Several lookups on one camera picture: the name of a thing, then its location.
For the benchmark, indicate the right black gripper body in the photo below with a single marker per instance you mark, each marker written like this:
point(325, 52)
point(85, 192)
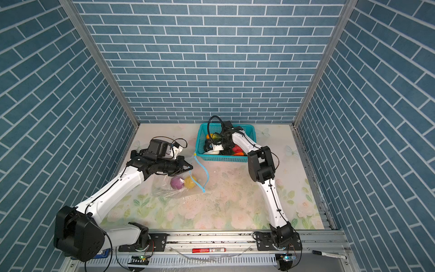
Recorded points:
point(226, 148)

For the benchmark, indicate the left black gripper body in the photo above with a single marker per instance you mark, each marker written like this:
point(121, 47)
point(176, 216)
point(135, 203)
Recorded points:
point(173, 166)

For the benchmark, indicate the red toy pepper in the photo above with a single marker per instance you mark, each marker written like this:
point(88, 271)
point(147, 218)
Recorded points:
point(237, 149)

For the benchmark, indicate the teal plastic basket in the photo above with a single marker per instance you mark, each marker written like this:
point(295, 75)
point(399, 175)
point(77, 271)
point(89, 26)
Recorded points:
point(244, 136)

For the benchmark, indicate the purple toy onion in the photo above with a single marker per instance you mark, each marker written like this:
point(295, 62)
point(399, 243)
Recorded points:
point(177, 183)

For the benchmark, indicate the yellow toy potato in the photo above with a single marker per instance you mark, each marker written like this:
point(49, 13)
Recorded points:
point(190, 182)

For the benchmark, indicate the clear zip top bag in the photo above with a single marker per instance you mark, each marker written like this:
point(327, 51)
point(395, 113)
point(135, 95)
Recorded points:
point(161, 185)

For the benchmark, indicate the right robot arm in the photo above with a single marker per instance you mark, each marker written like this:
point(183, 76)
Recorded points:
point(262, 170)

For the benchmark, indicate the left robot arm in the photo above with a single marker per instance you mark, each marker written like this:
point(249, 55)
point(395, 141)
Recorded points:
point(78, 231)

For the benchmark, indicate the orange green toy cucumber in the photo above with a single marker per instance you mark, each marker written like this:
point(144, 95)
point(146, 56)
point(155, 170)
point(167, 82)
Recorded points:
point(215, 137)

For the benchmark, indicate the blue black handheld device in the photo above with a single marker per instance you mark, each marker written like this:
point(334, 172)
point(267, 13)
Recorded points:
point(103, 254)

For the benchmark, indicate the red marker pen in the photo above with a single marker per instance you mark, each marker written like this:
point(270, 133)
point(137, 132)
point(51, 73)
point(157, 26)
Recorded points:
point(208, 250)

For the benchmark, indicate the black white marker pen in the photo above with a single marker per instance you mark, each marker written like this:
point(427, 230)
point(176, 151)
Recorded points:
point(330, 255)

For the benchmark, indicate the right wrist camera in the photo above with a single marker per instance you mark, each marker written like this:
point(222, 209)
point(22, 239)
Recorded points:
point(227, 128)

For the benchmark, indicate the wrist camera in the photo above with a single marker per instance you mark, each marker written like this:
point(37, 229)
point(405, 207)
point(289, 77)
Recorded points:
point(227, 128)
point(162, 149)

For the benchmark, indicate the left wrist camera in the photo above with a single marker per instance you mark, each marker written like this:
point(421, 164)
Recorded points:
point(162, 149)

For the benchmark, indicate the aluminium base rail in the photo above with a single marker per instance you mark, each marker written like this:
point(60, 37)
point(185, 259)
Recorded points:
point(173, 254)

